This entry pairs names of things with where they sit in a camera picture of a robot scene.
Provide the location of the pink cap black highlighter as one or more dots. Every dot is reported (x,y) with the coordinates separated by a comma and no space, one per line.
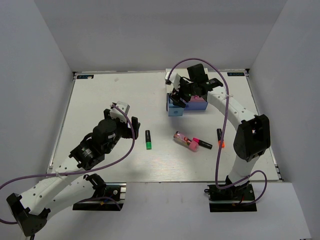
(203,143)

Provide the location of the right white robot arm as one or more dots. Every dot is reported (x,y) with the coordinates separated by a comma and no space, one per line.
(252,131)

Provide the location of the table corner label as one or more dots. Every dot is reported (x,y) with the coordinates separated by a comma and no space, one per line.
(236,74)
(85,76)

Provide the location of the left table corner label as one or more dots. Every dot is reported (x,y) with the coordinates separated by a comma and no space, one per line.
(85,76)

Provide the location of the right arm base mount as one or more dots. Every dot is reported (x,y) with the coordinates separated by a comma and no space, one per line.
(231,200)

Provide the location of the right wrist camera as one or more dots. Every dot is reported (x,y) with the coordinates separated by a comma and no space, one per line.
(172,81)

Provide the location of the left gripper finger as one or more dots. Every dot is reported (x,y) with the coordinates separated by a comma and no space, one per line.
(110,114)
(134,128)

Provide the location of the pink cap clear tube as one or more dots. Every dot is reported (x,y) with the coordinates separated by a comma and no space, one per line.
(185,141)

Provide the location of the green cap black highlighter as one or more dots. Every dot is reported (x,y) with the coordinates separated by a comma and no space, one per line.
(148,142)

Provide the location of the small blue drawer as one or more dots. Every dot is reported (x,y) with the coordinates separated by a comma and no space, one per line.
(173,110)

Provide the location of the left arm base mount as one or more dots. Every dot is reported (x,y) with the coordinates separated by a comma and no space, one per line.
(105,197)

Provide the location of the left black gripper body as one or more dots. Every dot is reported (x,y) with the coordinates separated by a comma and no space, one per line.
(123,131)

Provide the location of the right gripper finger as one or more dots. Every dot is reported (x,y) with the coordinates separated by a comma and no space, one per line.
(176,101)
(174,94)

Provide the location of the large blue-violet drawer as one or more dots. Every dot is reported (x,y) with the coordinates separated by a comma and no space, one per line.
(196,106)

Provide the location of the right table corner label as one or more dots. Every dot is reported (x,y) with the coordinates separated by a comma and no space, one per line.
(236,74)

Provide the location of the white drawer cabinet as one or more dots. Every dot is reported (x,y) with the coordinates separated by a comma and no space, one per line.
(184,88)

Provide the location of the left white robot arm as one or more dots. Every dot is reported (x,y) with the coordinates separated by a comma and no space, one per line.
(75,180)

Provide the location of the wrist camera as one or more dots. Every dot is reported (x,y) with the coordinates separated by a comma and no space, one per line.
(119,111)
(172,81)

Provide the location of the orange cap black highlighter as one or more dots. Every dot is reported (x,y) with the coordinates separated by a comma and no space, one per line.
(219,137)

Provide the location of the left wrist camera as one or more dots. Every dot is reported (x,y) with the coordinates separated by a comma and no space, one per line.
(119,111)

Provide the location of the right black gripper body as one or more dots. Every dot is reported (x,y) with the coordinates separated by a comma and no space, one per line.
(187,89)

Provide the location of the pink drawer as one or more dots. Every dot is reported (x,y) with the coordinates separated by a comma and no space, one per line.
(197,99)

